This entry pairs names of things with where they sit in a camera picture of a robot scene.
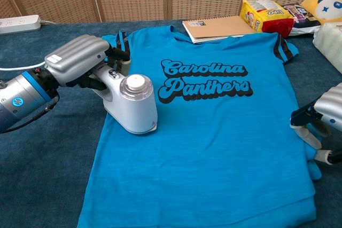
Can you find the yellow Lipo snack pack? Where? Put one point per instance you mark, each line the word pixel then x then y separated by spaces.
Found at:
pixel 267 17

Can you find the blue Carolina Panthers t-shirt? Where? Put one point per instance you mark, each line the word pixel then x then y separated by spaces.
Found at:
pixel 200 145

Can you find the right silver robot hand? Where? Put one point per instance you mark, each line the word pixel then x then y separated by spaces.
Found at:
pixel 331 102

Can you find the long white tissue pack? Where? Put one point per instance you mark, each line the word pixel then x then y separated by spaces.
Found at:
pixel 331 43

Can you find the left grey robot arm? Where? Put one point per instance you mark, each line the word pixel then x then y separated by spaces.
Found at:
pixel 21 100

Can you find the dark blue table cloth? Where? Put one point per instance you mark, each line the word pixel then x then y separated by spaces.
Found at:
pixel 40 172

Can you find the yellow plush toy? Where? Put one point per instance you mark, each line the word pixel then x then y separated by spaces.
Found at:
pixel 326 6

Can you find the black snack packet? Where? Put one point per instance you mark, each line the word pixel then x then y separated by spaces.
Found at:
pixel 304 19

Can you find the brown spiral notebook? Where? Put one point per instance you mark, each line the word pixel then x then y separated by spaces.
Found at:
pixel 221 27

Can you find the white power strip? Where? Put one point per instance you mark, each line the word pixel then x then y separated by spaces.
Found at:
pixel 18 23

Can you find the white handheld steamer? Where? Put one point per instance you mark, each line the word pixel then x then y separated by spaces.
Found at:
pixel 133 110

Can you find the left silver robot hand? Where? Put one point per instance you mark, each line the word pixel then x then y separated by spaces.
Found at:
pixel 74 57

